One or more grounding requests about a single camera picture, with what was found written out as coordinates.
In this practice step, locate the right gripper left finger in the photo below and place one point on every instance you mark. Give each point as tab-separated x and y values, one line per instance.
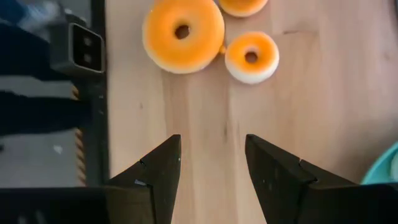
164	168

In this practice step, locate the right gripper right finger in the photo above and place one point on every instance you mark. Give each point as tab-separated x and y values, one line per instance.
273	180

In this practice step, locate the small blue iced donut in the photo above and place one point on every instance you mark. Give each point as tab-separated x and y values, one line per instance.
264	65

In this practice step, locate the small red iced donut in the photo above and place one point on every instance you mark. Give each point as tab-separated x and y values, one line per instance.
242	9

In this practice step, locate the teal plate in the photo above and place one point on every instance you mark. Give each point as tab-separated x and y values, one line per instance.
382	171

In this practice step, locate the black aluminium table frame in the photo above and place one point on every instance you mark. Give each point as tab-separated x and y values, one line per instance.
98	124

